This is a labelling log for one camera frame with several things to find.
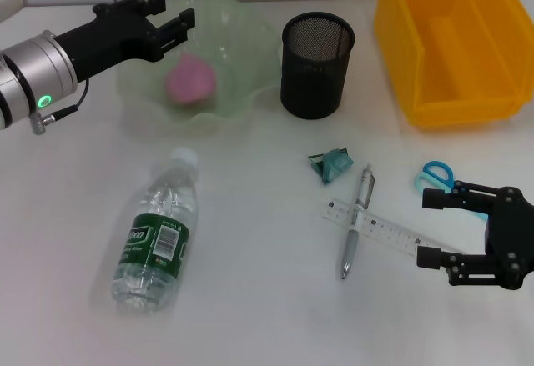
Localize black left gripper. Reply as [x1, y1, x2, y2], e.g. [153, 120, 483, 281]
[52, 0, 198, 83]

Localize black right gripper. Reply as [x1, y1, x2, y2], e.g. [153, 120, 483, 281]
[416, 179, 534, 290]

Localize blue scissors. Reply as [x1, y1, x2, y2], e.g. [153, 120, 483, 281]
[413, 160, 489, 222]

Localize pink peach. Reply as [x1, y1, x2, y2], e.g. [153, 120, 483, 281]
[165, 53, 219, 108]

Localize teal plastic wrapper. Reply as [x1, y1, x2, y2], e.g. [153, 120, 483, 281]
[307, 147, 355, 186]

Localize clear green-label water bottle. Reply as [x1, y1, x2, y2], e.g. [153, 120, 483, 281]
[110, 147, 200, 313]

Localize transparent plastic ruler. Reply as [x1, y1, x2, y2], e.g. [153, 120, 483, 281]
[320, 200, 467, 258]

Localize green glass fruit plate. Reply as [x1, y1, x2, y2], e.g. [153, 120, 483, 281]
[114, 0, 281, 128]

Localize grey ballpoint pen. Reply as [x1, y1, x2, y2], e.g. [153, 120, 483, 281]
[339, 163, 376, 282]

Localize black mesh pen holder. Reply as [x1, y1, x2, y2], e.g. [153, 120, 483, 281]
[280, 11, 356, 121]

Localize yellow plastic bin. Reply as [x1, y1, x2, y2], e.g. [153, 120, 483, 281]
[372, 0, 534, 129]

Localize left arm gripper cable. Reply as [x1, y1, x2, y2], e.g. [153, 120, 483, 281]
[29, 77, 91, 134]

